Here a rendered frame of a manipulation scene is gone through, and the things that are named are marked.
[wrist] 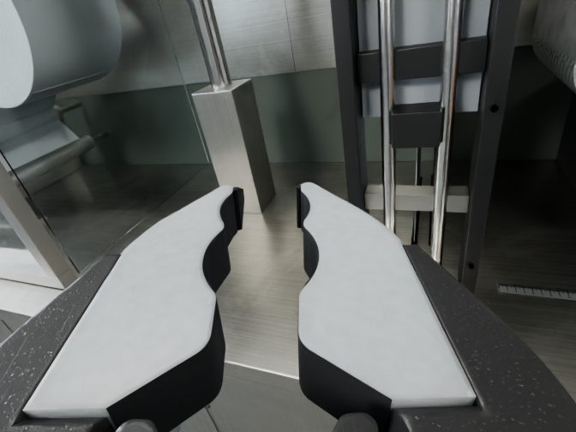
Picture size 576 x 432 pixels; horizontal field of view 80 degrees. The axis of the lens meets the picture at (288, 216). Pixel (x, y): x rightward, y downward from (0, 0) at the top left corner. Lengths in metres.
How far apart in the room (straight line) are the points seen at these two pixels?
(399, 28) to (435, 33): 0.03
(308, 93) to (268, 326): 0.59
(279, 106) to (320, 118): 0.11
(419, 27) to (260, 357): 0.43
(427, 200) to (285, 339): 0.26
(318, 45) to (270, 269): 0.52
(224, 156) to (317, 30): 0.35
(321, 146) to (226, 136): 0.32
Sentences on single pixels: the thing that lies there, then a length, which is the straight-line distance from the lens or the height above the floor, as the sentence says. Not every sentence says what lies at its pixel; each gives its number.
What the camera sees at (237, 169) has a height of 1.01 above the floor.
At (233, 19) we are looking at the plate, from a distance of 0.95.
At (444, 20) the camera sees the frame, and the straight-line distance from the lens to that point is 0.40.
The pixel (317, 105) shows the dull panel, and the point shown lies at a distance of 0.91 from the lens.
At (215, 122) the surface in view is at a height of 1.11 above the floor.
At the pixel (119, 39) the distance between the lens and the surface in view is 0.92.
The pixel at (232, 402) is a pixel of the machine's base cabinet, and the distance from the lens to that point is 0.68.
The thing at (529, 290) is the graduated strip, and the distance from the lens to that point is 0.59.
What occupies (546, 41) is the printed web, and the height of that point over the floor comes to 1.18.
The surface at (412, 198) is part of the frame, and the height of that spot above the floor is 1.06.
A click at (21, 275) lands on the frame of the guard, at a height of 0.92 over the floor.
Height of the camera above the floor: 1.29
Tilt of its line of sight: 32 degrees down
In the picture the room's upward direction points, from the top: 11 degrees counter-clockwise
